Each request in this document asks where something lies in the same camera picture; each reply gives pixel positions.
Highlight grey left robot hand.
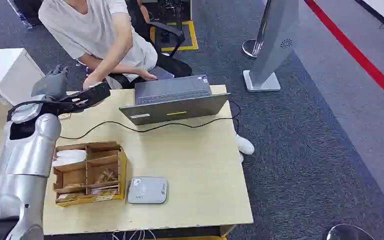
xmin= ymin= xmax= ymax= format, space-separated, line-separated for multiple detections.
xmin=31 ymin=64 xmax=70 ymax=101

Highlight person's right hand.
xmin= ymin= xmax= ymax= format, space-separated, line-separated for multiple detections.
xmin=138 ymin=68 xmax=158 ymax=82

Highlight person's left hand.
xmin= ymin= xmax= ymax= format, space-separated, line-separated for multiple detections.
xmin=81 ymin=74 xmax=104 ymax=91

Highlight black office chair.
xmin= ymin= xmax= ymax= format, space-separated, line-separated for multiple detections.
xmin=107 ymin=0 xmax=194 ymax=90

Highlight grey laptop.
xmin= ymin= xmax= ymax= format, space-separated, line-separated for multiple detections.
xmin=119 ymin=75 xmax=232 ymax=126

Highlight white cabinet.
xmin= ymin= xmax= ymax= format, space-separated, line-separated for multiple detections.
xmin=0 ymin=48 xmax=46 ymax=106

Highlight person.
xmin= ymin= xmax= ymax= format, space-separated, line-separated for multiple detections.
xmin=38 ymin=0 xmax=160 ymax=91

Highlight yellow bordered floor mat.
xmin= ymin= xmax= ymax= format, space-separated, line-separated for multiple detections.
xmin=149 ymin=20 xmax=200 ymax=53

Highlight white card stack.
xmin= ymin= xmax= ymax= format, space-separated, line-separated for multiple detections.
xmin=52 ymin=149 xmax=88 ymax=168

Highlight wooden card box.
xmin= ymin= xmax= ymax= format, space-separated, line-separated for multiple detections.
xmin=52 ymin=141 xmax=129 ymax=209

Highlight brown card stack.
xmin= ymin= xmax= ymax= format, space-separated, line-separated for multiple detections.
xmin=95 ymin=168 xmax=119 ymax=185

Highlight printed card stack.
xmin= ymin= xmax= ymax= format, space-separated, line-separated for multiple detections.
xmin=90 ymin=186 xmax=120 ymax=197

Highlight flat grey card reader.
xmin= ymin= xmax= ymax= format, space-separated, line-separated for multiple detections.
xmin=127 ymin=176 xmax=169 ymax=205

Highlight person's white shoe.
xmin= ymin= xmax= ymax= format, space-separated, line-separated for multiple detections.
xmin=235 ymin=134 xmax=255 ymax=163

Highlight grey kiosk pillar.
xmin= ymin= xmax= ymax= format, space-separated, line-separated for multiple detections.
xmin=242 ymin=0 xmax=301 ymax=93

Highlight chrome round base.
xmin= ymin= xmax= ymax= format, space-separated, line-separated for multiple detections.
xmin=326 ymin=223 xmax=377 ymax=240

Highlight black device with cables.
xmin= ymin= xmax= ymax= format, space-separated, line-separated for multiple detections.
xmin=7 ymin=81 xmax=112 ymax=122

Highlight black cable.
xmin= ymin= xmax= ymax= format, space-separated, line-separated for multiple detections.
xmin=59 ymin=98 xmax=242 ymax=141

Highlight black equipment frame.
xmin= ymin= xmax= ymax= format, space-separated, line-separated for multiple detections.
xmin=143 ymin=0 xmax=193 ymax=24

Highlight chrome stanchion post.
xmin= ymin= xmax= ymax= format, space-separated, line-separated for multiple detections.
xmin=241 ymin=0 xmax=273 ymax=60

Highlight white cables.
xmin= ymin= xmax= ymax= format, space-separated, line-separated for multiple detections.
xmin=111 ymin=229 xmax=157 ymax=240

